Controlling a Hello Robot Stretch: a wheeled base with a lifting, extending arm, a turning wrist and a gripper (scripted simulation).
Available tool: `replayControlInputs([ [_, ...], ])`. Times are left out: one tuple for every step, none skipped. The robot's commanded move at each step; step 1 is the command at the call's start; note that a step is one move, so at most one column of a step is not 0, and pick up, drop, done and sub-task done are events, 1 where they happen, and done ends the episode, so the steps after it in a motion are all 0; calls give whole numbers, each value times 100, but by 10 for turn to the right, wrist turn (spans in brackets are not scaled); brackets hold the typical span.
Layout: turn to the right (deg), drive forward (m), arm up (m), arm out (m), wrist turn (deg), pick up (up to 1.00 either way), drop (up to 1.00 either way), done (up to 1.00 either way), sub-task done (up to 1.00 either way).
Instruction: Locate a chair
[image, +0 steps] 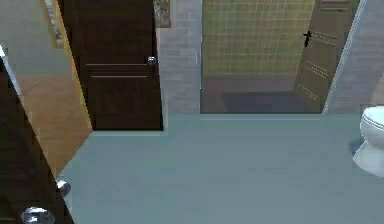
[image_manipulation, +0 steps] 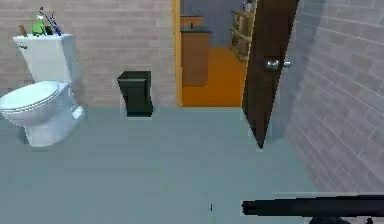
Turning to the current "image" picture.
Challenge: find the dark brown room door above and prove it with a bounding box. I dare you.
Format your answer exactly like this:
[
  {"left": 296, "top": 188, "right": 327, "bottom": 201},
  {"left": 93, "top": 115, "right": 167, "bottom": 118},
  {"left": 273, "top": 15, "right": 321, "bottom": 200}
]
[
  {"left": 57, "top": 0, "right": 165, "bottom": 132},
  {"left": 0, "top": 54, "right": 75, "bottom": 224}
]

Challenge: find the olive brown room door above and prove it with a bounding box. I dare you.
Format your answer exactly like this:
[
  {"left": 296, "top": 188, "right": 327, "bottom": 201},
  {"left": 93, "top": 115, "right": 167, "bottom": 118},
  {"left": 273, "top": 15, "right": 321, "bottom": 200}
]
[{"left": 293, "top": 0, "right": 362, "bottom": 114}]

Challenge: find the white toilet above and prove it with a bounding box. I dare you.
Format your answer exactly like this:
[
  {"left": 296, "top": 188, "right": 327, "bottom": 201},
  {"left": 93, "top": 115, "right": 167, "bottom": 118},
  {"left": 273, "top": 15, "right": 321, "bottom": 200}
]
[{"left": 352, "top": 105, "right": 384, "bottom": 178}]

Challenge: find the framed wall picture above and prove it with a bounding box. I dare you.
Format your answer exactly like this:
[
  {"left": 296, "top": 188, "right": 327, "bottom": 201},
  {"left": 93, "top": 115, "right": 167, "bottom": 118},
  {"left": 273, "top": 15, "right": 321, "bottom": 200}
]
[
  {"left": 39, "top": 0, "right": 66, "bottom": 50},
  {"left": 152, "top": 0, "right": 172, "bottom": 29}
]

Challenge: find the black door lever handle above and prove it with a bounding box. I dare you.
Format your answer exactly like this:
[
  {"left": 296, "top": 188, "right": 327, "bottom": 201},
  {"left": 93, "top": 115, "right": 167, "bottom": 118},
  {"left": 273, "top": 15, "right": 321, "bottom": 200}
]
[{"left": 302, "top": 30, "right": 313, "bottom": 48}]

